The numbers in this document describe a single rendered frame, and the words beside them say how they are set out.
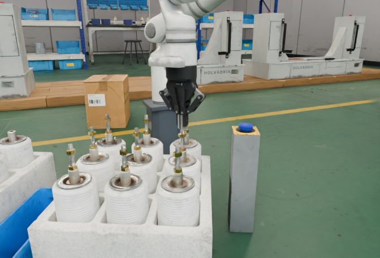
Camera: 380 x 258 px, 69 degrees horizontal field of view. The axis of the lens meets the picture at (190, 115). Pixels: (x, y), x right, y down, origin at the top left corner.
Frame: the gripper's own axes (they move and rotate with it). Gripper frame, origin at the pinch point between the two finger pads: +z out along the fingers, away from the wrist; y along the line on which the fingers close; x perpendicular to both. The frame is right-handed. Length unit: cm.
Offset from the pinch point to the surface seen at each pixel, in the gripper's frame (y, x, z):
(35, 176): 46, 15, 21
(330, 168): -32, -72, 37
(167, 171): 2.2, 4.2, 12.8
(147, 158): 8.8, 4.0, 10.6
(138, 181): 2.6, 14.4, 10.7
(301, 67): 21, -293, 17
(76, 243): 9.6, 27.0, 21.2
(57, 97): 172, -77, 27
